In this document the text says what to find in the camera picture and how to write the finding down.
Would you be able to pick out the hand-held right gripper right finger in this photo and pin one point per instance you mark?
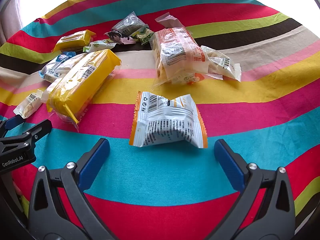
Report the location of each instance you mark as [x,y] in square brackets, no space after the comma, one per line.
[228,165]

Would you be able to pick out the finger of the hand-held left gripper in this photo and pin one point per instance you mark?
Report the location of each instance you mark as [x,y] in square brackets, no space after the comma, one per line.
[40,130]
[15,122]

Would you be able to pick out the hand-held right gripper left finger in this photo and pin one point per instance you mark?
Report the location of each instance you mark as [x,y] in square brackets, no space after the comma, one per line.
[95,163]

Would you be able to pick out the blue-edged snack packet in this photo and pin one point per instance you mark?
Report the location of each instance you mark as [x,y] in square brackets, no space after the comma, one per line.
[56,66]

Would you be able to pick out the small white cracker packet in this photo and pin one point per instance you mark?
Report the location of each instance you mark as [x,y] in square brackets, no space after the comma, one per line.
[30,103]
[223,65]

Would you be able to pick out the small green snack packet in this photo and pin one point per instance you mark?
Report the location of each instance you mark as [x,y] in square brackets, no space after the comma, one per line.
[145,35]

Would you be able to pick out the large yellow biscuit packet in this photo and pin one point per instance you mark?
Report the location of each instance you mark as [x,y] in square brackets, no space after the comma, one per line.
[82,85]

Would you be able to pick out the striped colourful blanket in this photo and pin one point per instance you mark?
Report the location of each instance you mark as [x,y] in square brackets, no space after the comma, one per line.
[162,180]

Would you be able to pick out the white orange snack packet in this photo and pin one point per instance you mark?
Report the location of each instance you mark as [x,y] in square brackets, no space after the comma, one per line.
[167,122]

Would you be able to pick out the small yellow biscuit packet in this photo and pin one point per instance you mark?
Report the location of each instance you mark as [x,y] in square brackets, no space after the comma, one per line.
[73,40]

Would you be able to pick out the green white snack packet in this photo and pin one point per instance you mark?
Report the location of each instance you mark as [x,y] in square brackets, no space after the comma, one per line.
[100,45]

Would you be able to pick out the beige curtain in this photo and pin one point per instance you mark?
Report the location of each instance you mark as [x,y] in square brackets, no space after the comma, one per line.
[12,17]

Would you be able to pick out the large clear orange-print snack bag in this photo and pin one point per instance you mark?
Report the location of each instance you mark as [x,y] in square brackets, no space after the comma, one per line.
[178,55]

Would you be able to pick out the black white pink snack packet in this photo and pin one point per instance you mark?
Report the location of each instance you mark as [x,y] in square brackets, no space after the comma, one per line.
[120,37]

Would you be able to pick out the clear grey snack packet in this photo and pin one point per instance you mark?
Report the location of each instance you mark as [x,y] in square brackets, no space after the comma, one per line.
[127,23]

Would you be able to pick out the pink clear snack wrapper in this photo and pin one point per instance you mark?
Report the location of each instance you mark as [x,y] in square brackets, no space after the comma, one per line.
[166,20]

